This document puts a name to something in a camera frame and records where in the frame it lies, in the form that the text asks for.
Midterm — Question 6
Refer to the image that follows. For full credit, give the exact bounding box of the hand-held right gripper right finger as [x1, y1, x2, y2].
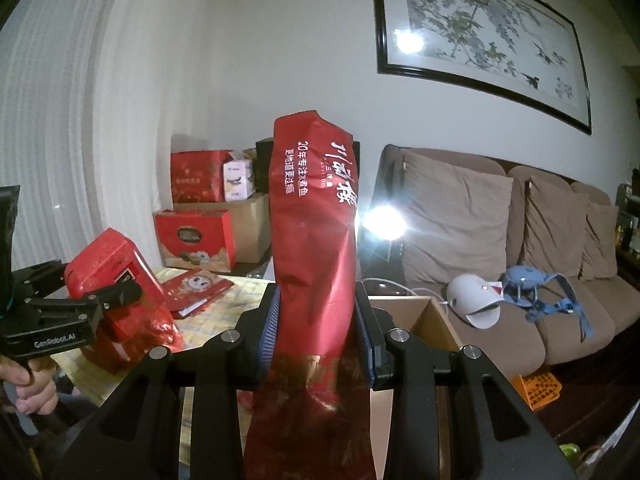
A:
[354, 281, 576, 480]

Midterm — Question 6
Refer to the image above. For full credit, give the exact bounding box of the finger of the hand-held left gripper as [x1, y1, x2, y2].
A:
[30, 276, 144, 315]
[9, 259, 69, 298]

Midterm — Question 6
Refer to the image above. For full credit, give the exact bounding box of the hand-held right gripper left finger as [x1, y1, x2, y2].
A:
[50, 282, 282, 480]

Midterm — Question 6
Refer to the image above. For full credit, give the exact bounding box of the red paper gift bag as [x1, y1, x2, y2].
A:
[64, 228, 167, 361]

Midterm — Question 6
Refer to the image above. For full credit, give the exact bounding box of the large cardboard box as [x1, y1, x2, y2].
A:
[367, 296, 463, 480]

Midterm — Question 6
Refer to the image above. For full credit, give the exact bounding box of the red cat print bag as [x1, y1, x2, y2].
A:
[162, 267, 235, 318]

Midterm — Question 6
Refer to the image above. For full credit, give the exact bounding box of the tall red foil packet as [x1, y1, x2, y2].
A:
[242, 109, 387, 480]

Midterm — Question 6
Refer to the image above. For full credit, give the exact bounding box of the person's left hand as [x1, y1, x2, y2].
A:
[0, 355, 59, 415]

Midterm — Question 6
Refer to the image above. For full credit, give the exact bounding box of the yellow plaid tablecloth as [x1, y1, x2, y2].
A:
[50, 264, 281, 480]

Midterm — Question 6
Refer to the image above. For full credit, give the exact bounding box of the brown cardboard carton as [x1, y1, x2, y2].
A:
[172, 192, 272, 264]

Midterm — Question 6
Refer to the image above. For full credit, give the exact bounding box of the red chocolate gift box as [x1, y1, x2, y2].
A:
[153, 208, 237, 269]

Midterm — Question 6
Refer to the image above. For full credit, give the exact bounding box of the bright lamp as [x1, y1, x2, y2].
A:
[359, 204, 407, 266]

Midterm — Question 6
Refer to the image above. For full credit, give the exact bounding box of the white hooded device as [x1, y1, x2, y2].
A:
[446, 275, 503, 330]

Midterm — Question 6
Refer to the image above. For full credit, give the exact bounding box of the brown sofa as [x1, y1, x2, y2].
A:
[381, 144, 640, 368]

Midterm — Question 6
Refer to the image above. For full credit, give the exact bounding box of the large brown cushion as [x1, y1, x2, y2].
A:
[400, 151, 515, 286]

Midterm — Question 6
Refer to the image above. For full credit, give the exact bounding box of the red gold gift box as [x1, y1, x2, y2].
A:
[171, 150, 233, 204]

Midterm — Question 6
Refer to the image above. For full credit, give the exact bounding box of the white pink tissue box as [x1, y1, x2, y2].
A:
[222, 160, 257, 201]

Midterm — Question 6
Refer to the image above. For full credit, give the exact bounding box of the white curtain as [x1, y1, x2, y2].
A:
[0, 0, 168, 273]

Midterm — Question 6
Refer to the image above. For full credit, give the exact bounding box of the orange plastic basket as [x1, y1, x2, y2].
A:
[517, 371, 563, 411]

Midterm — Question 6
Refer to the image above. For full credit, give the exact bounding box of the medium brown cushion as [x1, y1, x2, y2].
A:
[522, 176, 590, 266]

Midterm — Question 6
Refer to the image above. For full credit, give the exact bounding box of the small brown cushion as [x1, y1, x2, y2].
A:
[580, 202, 621, 281]

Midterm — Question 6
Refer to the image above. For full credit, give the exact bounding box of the cluttered shelf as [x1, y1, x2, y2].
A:
[614, 165, 640, 261]

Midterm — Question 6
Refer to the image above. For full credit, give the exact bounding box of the framed ink painting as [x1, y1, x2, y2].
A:
[370, 0, 593, 136]

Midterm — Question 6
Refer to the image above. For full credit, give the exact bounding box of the white cable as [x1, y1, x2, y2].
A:
[362, 277, 451, 307]

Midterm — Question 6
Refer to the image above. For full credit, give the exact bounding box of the blue strap harness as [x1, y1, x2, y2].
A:
[500, 266, 596, 343]

